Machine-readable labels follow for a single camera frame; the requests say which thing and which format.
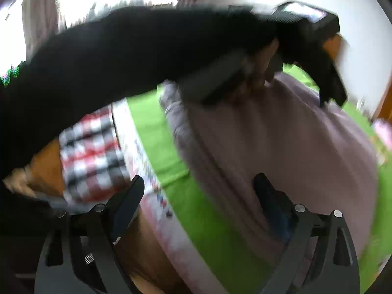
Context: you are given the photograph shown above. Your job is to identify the person's left hand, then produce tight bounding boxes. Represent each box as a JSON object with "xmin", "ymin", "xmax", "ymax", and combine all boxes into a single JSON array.
[{"xmin": 242, "ymin": 38, "xmax": 281, "ymax": 94}]

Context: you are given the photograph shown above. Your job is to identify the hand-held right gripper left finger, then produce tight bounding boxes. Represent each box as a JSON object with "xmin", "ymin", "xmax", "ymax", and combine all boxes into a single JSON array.
[{"xmin": 34, "ymin": 175, "xmax": 145, "ymax": 294}]

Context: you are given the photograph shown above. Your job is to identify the wooden bedside cabinet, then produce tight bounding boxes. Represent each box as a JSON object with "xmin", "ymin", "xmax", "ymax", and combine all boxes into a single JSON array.
[{"xmin": 369, "ymin": 76, "xmax": 392, "ymax": 123}]

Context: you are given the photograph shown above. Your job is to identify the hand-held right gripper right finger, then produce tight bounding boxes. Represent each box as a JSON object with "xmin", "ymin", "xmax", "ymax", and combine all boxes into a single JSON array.
[{"xmin": 254, "ymin": 172, "xmax": 361, "ymax": 294}]

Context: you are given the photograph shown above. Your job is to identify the wooden headboard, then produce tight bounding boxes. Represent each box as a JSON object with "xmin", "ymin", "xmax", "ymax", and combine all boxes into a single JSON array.
[{"xmin": 321, "ymin": 34, "xmax": 351, "ymax": 68}]

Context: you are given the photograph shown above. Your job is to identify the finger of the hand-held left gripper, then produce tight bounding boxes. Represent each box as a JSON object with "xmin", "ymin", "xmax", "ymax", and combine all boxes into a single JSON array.
[{"xmin": 303, "ymin": 52, "xmax": 348, "ymax": 108}]

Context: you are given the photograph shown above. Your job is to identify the person's left forearm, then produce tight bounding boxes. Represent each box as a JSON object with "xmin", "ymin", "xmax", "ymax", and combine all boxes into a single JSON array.
[{"xmin": 0, "ymin": 4, "xmax": 278, "ymax": 178}]

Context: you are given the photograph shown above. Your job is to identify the red black plaid bedsheet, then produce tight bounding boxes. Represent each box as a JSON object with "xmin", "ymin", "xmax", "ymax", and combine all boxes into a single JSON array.
[{"xmin": 58, "ymin": 106, "xmax": 131, "ymax": 204}]

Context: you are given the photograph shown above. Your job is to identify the green blanket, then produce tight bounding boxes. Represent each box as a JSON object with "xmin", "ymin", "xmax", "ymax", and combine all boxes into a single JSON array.
[{"xmin": 112, "ymin": 63, "xmax": 392, "ymax": 294}]

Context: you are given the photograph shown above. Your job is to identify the purple pants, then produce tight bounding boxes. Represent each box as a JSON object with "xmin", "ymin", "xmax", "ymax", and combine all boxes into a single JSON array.
[{"xmin": 159, "ymin": 72, "xmax": 379, "ymax": 282}]

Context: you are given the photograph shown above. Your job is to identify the wooden bed frame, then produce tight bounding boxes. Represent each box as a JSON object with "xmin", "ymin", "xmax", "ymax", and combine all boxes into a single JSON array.
[{"xmin": 3, "ymin": 138, "xmax": 199, "ymax": 294}]

